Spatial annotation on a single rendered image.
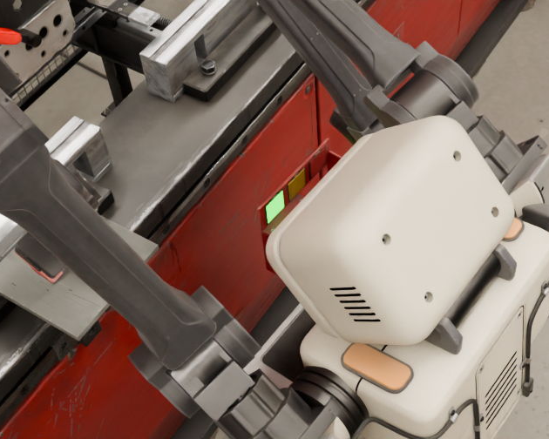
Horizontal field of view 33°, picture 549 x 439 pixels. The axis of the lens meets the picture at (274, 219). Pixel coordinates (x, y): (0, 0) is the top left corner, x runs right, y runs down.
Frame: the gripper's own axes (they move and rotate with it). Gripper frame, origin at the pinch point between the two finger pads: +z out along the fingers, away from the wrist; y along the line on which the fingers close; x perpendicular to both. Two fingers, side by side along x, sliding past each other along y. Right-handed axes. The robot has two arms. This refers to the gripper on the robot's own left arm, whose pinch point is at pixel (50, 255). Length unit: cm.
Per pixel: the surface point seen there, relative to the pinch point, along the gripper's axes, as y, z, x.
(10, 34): -13.0, -17.5, -21.5
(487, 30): -184, 87, 41
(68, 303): 3.4, 0.5, 6.2
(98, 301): 1.1, -1.2, 9.2
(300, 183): -45, 13, 21
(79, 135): -23.9, 13.9, -11.9
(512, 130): -152, 80, 64
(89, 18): -53, 31, -30
